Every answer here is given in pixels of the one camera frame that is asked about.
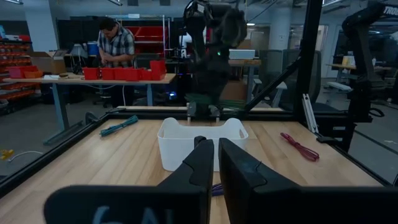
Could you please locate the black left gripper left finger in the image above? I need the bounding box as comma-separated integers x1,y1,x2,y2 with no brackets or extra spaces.
43,136,215,224

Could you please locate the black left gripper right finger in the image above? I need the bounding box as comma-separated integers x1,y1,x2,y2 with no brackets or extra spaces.
218,138,398,224

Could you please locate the purple USB-C cable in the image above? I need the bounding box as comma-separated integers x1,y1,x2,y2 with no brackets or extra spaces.
211,183,224,197

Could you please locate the teal USB-C cable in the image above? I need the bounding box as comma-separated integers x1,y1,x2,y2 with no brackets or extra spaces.
99,114,139,138

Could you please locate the white plastic bin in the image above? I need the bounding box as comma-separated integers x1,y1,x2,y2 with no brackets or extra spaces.
157,117,249,172

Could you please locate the tall red plastic bin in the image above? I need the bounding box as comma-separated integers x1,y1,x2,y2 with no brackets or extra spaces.
150,59,167,82

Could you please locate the white box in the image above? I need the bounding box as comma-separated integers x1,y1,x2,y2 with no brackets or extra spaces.
229,49,256,60

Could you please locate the wooden work table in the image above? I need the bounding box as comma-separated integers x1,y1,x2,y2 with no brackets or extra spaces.
2,73,177,146

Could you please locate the person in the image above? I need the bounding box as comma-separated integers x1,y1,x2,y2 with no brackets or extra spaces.
97,17,136,108

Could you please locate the blue cylinder container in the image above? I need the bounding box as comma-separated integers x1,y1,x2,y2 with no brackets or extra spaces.
86,41,100,57

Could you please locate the yellow floor plug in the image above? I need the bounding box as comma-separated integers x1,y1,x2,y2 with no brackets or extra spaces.
0,149,15,161

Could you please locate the cardboard box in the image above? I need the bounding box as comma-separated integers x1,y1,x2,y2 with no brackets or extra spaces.
27,49,68,75

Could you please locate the shelf with red bins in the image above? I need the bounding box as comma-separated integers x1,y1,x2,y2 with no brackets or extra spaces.
0,33,42,105

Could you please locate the red USB-C cable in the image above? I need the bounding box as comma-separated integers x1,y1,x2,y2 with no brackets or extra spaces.
280,132,320,162

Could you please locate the silver aluminium bracket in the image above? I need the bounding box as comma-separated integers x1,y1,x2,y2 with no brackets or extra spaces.
302,93,320,134

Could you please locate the black aluminium table frame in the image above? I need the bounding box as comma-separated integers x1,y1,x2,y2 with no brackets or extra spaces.
0,0,398,198

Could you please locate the white floor cable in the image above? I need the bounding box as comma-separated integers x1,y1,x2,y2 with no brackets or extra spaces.
7,151,44,163

